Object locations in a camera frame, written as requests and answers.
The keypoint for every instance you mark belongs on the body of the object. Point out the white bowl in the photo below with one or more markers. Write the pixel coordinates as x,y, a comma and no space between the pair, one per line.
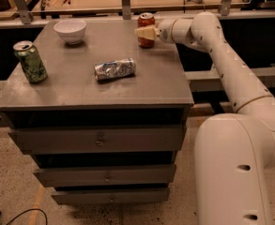
71,31

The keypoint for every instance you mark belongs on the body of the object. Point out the top grey drawer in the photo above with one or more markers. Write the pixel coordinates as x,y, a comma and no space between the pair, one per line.
78,140

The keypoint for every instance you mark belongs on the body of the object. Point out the green soda can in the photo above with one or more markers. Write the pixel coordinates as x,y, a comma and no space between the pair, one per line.
32,65

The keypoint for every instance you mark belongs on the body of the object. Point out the middle metal bracket post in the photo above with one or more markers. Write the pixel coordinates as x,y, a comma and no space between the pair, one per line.
126,12

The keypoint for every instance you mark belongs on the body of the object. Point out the crushed silver blue can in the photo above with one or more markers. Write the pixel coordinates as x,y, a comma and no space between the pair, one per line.
114,69

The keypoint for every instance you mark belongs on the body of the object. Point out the middle grey drawer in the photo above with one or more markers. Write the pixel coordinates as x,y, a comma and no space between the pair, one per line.
106,176

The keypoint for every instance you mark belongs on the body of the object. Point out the grey drawer cabinet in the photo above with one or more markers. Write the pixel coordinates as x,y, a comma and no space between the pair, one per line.
157,94

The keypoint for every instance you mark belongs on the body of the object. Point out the red coke can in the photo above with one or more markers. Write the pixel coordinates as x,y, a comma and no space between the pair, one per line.
146,19

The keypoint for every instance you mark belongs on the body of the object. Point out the bottom grey drawer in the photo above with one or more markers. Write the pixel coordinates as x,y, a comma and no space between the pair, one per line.
135,195

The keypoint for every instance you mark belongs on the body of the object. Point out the left metal bracket post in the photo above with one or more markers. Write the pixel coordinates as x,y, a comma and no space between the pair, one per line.
24,13

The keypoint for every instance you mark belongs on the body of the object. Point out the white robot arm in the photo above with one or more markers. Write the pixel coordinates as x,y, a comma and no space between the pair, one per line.
231,150

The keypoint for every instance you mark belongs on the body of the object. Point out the grey drawer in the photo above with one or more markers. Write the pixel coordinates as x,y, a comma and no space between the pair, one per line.
135,195
106,176
78,140

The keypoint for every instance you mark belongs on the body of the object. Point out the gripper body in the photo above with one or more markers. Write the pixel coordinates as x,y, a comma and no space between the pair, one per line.
164,30

